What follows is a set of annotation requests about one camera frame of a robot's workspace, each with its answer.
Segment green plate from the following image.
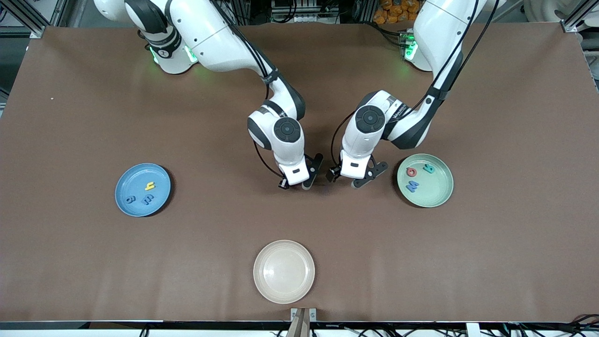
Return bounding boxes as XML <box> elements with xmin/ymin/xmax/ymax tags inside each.
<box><xmin>397</xmin><ymin>154</ymin><xmax>454</xmax><ymax>208</ymax></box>

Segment beige plate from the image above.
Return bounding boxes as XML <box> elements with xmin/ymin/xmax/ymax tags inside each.
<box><xmin>253</xmin><ymin>240</ymin><xmax>315</xmax><ymax>304</ymax></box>

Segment blue plate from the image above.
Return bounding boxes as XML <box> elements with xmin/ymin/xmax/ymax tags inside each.
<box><xmin>115</xmin><ymin>163</ymin><xmax>172</xmax><ymax>217</ymax></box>

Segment orange snack bags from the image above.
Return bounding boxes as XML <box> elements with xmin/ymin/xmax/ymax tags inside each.
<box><xmin>373</xmin><ymin>0</ymin><xmax>424</xmax><ymax>25</ymax></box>

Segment brown table cover sheet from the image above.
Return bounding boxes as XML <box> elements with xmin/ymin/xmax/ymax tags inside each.
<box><xmin>0</xmin><ymin>22</ymin><xmax>599</xmax><ymax>323</ymax></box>

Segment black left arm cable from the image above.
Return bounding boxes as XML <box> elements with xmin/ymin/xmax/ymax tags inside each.
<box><xmin>331</xmin><ymin>0</ymin><xmax>497</xmax><ymax>168</ymax></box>

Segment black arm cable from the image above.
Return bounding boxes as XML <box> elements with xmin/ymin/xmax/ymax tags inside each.
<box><xmin>331</xmin><ymin>0</ymin><xmax>497</xmax><ymax>168</ymax></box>
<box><xmin>208</xmin><ymin>0</ymin><xmax>284</xmax><ymax>179</ymax></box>

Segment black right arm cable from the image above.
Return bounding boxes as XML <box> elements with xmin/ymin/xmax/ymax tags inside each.
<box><xmin>208</xmin><ymin>0</ymin><xmax>284</xmax><ymax>179</ymax></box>

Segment metal mount bracket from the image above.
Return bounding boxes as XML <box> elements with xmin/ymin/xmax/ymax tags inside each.
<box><xmin>286</xmin><ymin>308</ymin><xmax>317</xmax><ymax>337</ymax></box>

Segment white plastic hose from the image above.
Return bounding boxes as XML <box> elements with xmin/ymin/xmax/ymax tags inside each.
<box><xmin>524</xmin><ymin>0</ymin><xmax>576</xmax><ymax>23</ymax></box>

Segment aluminium frame profile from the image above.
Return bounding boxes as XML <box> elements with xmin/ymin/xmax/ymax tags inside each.
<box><xmin>562</xmin><ymin>0</ymin><xmax>599</xmax><ymax>33</ymax></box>
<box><xmin>0</xmin><ymin>0</ymin><xmax>52</xmax><ymax>38</ymax></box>

